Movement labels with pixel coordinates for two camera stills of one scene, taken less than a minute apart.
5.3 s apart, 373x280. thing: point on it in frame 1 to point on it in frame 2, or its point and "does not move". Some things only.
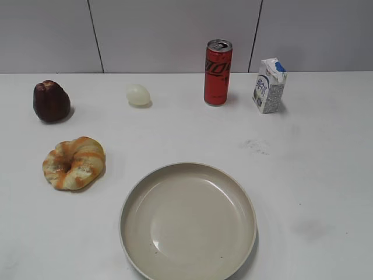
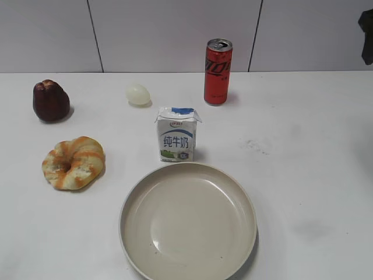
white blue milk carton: x=268 y=91 to x=178 y=127
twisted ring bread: x=75 y=164 does not move
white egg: x=139 y=97 does not move
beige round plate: x=187 y=221 does not move
